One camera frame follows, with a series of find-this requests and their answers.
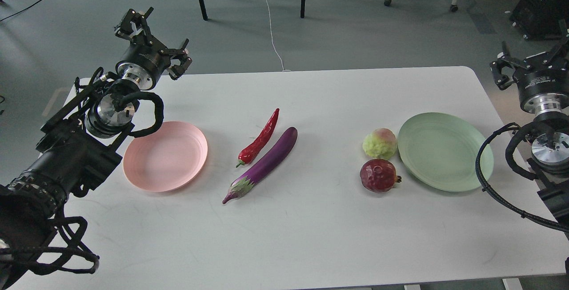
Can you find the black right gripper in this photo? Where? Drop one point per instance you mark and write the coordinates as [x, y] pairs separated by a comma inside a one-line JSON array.
[[544, 83]]

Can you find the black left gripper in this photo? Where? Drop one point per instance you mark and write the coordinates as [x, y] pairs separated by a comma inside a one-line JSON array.
[[142, 64]]

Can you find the purple eggplant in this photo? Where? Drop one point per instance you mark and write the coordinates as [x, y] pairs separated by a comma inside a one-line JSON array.
[[269, 162]]

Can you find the green yellow peach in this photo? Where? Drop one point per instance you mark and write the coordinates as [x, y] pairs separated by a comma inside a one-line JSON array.
[[380, 144]]

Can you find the red pomegranate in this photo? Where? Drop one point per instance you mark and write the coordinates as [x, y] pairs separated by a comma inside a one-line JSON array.
[[379, 175]]

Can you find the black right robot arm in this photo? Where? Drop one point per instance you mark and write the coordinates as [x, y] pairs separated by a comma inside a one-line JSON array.
[[537, 151]]

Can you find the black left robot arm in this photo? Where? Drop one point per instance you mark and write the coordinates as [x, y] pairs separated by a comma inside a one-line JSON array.
[[78, 152]]

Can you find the black equipment case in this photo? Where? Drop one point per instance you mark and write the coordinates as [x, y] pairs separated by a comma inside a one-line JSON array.
[[539, 19]]

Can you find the pink plate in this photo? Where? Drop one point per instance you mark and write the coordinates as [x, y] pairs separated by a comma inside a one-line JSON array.
[[167, 159]]

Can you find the green plate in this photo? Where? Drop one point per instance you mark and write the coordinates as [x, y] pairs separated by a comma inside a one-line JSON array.
[[440, 150]]

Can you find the red chili pepper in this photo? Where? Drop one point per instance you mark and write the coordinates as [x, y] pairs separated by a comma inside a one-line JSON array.
[[248, 154]]

